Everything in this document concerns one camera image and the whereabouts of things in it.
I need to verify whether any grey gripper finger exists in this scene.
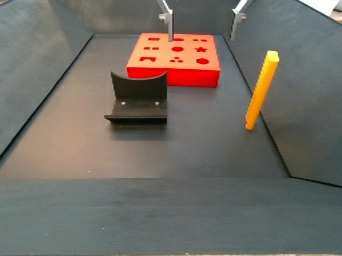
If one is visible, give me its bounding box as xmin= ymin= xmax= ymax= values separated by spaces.
xmin=228 ymin=0 xmax=252 ymax=40
xmin=156 ymin=0 xmax=173 ymax=41

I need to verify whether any yellow square-circle peg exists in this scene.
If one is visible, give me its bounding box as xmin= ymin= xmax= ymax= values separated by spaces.
xmin=245 ymin=50 xmax=279 ymax=131

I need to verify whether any red shape-sorting board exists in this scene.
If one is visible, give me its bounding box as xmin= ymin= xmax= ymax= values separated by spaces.
xmin=125 ymin=33 xmax=220 ymax=88

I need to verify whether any black curved holder stand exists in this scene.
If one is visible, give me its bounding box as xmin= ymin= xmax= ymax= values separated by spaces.
xmin=104 ymin=73 xmax=167 ymax=122

